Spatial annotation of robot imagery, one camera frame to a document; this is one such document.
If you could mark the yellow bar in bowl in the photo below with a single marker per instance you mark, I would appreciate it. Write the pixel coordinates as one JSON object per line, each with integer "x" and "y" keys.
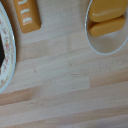
{"x": 106, "y": 27}
{"x": 106, "y": 10}

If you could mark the small white bowl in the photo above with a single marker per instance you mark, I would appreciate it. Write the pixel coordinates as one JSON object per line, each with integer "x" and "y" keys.
{"x": 106, "y": 45}

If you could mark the floral rimmed white plate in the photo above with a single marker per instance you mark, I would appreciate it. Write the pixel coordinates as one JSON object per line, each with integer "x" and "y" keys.
{"x": 9, "y": 50}

